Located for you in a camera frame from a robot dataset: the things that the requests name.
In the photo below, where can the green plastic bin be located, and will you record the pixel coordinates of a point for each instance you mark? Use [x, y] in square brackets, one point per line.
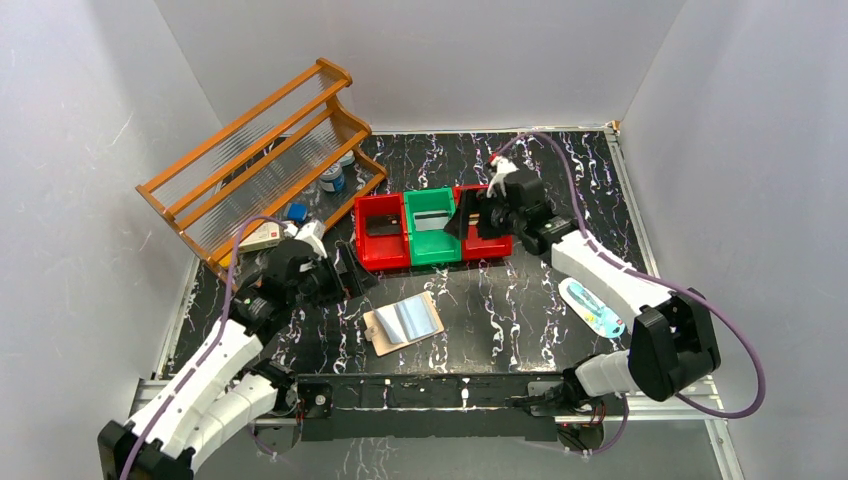
[431, 247]

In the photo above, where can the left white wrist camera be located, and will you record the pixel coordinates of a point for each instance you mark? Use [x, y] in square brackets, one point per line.
[312, 233]

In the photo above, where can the black card in bin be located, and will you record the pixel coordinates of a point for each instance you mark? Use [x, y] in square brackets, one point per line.
[384, 225]

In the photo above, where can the beige leather card holder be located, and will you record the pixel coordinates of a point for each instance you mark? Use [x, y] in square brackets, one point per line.
[398, 325]

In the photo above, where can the blue white round jar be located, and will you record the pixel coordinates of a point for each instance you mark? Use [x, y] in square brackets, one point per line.
[333, 179]

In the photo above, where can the silver card in bin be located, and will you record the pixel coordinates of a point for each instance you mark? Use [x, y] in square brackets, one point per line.
[434, 220]

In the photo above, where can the left red plastic bin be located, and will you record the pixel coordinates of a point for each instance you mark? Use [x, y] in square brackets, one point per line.
[381, 253]

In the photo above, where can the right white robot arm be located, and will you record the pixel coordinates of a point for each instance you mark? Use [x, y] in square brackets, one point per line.
[673, 342]

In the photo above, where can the orange wooden shelf rack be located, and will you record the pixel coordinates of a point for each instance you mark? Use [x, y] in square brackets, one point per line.
[270, 156]

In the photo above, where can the right red plastic bin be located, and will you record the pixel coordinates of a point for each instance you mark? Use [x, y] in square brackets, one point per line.
[476, 248]

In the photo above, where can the red plastic bin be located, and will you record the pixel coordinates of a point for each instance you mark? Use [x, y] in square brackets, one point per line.
[476, 248]
[381, 253]

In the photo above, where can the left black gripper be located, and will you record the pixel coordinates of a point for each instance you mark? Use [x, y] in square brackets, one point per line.
[342, 278]

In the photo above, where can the small blue cube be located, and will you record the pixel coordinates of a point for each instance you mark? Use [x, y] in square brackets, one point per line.
[296, 212]

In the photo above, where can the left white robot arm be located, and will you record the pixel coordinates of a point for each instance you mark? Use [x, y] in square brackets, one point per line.
[225, 385]

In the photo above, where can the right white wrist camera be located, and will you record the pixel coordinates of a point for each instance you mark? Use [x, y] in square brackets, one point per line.
[501, 167]

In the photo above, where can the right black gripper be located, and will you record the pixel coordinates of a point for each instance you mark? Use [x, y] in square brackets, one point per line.
[469, 204]

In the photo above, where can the toothbrush blister pack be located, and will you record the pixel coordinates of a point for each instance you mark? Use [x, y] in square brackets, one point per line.
[599, 318]

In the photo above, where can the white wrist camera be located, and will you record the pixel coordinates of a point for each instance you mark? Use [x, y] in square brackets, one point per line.
[501, 167]
[312, 233]

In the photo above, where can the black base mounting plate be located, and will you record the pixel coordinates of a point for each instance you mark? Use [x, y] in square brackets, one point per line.
[531, 406]

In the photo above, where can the small white red box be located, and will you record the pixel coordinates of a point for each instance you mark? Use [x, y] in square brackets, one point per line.
[268, 235]

